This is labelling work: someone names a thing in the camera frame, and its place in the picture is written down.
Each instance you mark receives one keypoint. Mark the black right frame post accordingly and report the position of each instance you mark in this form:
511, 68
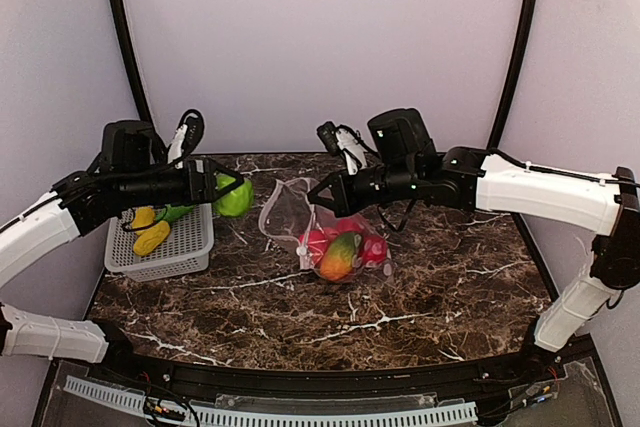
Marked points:
513, 72

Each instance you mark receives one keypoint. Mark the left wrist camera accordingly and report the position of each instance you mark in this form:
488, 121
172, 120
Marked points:
188, 134

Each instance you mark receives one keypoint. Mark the yellow toy lemon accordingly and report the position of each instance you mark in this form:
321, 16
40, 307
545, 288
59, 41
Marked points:
144, 218

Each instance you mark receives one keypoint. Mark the black frame post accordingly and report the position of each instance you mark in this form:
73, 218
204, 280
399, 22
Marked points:
128, 56
513, 72

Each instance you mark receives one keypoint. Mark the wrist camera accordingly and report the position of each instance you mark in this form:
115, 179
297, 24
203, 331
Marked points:
347, 143
188, 134

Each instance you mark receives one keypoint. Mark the clear zip top bag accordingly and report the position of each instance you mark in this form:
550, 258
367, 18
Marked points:
287, 214

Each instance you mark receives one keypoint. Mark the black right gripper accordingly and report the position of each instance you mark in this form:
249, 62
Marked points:
343, 192

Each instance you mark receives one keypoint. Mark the black front rail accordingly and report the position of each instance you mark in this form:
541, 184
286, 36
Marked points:
300, 357

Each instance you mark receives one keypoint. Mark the red toy strawberry back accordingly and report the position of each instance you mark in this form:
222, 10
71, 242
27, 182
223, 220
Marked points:
313, 245

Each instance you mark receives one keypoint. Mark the red toy apple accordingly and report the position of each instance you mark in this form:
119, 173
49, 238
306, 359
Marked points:
374, 251

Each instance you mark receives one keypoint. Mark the yellow toy corn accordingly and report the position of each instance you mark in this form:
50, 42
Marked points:
151, 238

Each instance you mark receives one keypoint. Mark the red toy fruit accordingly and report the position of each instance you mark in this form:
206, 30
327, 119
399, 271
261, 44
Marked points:
346, 225

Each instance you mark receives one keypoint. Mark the green toy cucumber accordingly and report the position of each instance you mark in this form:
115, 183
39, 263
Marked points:
172, 214

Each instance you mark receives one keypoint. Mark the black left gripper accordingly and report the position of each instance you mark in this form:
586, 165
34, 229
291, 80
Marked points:
201, 180

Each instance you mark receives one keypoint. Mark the white plastic basket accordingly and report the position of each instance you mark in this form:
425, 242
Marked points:
186, 249

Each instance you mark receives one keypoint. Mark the black left frame post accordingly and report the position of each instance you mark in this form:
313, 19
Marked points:
128, 56

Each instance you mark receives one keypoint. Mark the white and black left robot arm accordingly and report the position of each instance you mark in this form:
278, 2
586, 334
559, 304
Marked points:
122, 176

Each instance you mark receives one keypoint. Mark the white slotted cable duct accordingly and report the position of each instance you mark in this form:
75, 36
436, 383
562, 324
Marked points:
253, 411

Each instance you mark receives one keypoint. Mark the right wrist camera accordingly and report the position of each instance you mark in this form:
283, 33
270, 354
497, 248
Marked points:
347, 143

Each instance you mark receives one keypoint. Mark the green orange toy mango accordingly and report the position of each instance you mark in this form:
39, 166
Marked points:
342, 257

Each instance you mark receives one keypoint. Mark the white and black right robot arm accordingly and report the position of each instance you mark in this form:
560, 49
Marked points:
410, 168

